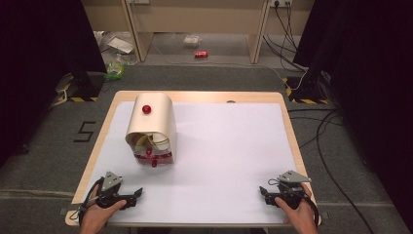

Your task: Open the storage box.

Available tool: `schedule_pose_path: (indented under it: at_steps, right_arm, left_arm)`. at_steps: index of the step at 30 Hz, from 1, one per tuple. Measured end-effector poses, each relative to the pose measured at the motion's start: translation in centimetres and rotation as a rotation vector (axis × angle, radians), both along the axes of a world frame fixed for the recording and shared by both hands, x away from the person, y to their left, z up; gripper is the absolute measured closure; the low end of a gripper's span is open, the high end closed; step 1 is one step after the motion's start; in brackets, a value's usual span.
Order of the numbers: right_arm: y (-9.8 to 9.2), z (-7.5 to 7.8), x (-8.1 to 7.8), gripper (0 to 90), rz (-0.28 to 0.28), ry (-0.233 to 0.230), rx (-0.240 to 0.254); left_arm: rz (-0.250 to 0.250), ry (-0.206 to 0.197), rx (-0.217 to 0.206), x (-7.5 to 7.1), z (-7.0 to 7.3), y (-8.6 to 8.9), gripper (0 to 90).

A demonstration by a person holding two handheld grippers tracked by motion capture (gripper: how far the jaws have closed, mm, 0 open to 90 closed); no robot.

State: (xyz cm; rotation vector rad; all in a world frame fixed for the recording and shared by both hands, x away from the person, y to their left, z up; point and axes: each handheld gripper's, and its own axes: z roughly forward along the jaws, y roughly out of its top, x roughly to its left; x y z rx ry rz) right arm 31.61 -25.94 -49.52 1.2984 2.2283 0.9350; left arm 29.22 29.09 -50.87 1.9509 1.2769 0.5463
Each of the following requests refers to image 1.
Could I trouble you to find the light wooden desk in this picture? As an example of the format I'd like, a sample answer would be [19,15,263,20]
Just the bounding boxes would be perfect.
[81,0,316,64]

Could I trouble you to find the green plastic bag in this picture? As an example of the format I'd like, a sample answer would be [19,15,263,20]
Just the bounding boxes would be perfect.
[103,54,128,82]

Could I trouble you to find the red snack packets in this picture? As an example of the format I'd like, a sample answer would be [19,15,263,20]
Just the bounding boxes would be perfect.
[133,150,175,169]

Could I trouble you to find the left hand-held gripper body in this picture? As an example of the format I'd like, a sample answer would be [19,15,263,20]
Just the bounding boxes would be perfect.
[94,171,137,211]

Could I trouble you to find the black curtain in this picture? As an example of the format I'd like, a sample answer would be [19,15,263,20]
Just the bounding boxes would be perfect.
[292,0,413,232]
[0,0,107,170]

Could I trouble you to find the black cables from socket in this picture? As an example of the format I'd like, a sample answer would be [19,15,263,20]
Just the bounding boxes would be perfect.
[262,2,308,73]

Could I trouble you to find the person's right hand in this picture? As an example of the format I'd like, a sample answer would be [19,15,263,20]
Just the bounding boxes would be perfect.
[274,182,321,228]

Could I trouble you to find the stack of red stick packets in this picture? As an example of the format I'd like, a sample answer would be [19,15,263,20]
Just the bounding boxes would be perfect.
[135,152,173,161]

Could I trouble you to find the white wall socket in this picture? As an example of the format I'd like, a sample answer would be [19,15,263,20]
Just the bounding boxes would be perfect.
[270,0,293,9]

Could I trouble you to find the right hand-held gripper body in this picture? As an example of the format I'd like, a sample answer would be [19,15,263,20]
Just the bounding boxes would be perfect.
[268,170,313,211]

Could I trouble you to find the person's left hand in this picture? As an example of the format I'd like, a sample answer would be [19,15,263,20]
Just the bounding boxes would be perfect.
[79,184,128,229]

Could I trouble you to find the black stand base, striped tape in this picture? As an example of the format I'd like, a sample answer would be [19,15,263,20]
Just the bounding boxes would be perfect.
[282,71,332,105]
[52,72,105,108]

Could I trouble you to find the clear plastic food container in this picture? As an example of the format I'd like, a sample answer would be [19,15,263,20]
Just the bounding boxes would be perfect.
[182,34,203,49]

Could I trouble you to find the cream storage box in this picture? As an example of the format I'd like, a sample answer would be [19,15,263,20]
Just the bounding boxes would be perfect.
[125,92,178,168]

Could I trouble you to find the black floor cable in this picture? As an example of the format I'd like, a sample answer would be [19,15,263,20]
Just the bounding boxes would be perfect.
[286,107,378,234]

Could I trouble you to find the white papers and plastic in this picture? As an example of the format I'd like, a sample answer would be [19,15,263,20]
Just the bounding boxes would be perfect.
[93,30,137,64]

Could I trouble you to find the clear drawer, yellowish contents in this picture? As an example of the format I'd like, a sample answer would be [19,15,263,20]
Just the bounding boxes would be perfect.
[127,132,172,154]

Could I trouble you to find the white table mat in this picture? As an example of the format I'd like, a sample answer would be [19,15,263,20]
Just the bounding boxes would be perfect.
[85,100,298,225]

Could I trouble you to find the left hand-held gripper cable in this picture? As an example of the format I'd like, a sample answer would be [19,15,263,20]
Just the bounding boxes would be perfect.
[76,177,105,225]

